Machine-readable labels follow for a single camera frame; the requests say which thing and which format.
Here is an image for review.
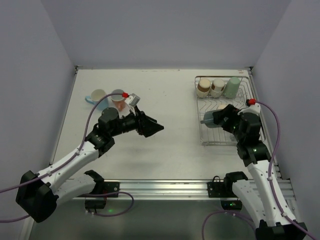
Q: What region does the brown white cup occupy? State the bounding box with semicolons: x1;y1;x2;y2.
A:
196;78;211;98
217;104;227;111
209;78;225;98

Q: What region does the mint green tumbler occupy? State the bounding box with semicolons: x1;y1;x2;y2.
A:
223;77;241;99

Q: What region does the purple cable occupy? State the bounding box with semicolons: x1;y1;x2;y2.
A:
201;98;320;240
0;91;130;223

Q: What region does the wire dish rack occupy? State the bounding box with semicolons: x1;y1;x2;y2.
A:
195;75;255;146

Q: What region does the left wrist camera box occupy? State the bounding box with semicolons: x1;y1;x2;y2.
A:
125;93;141;108

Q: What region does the grey blue mug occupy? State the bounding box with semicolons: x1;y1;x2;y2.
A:
200;110;221;129

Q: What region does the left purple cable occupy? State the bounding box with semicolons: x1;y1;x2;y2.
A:
0;91;130;223

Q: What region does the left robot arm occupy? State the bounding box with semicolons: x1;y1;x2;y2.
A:
15;107;164;223

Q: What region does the light blue cup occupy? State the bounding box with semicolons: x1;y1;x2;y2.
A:
84;89;109;111

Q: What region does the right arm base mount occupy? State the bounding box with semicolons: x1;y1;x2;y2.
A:
207;171;248;211

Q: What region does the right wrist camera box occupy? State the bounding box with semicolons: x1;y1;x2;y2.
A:
237;98;261;117

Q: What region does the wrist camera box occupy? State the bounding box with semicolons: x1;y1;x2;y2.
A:
125;93;141;108
237;98;261;117

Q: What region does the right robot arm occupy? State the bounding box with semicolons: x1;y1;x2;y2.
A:
212;103;307;240

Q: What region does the pink dotted mug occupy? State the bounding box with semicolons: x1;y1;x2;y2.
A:
111;89;126;112

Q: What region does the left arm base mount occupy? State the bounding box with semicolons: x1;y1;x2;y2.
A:
84;170;120;213

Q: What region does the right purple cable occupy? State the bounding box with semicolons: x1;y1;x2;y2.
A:
201;98;320;240

